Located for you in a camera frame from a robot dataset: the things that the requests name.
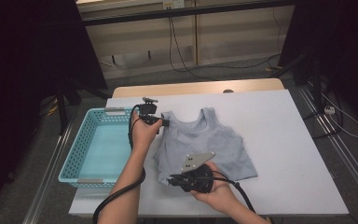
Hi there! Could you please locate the white floor cable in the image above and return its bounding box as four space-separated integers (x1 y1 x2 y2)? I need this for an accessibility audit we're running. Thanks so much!
320 91 358 139

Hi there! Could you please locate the yellow floor cable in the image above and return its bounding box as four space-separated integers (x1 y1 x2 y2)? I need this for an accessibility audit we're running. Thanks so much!
46 97 60 117

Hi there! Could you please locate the right hand-held gripper black cable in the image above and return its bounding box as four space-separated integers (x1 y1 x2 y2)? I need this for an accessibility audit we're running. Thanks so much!
209 170 276 224

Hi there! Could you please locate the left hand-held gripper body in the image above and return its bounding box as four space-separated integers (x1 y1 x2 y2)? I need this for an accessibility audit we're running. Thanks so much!
138 96 165 127

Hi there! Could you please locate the person's right hand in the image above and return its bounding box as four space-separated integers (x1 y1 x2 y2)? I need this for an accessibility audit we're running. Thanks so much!
189 161 241 214

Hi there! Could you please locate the turquoise plastic basket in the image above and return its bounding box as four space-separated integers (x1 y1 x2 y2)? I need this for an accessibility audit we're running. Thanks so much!
58 106 138 189

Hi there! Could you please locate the black metal stand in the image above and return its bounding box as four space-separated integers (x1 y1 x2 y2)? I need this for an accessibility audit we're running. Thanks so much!
271 50 324 106
54 78 113 136

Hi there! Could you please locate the person's left hand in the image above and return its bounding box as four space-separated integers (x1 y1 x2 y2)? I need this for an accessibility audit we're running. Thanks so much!
131 111 163 152

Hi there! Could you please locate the black hanging cable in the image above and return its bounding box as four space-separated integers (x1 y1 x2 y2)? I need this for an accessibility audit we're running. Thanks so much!
167 15 282 82

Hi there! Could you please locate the metal floor rail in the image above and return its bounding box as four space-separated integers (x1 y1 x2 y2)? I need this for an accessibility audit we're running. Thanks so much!
21 120 74 224
296 82 358 214

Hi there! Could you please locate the black curtain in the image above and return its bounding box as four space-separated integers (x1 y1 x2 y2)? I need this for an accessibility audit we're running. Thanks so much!
278 0 358 132
0 0 108 218

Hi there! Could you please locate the white wall socket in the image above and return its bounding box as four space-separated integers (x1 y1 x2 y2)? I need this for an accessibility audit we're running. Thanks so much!
162 0 185 9

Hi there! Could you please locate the black horizontal bar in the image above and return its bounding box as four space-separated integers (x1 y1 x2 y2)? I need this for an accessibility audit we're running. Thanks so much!
82 0 296 27

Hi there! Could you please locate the light blue tank top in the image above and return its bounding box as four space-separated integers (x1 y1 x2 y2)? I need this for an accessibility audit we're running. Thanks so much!
153 106 259 186

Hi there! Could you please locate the light wooden table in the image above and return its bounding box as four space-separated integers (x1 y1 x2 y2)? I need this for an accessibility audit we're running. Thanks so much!
111 77 285 99

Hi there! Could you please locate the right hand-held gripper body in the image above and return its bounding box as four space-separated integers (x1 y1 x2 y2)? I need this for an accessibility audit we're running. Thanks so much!
175 151 217 194

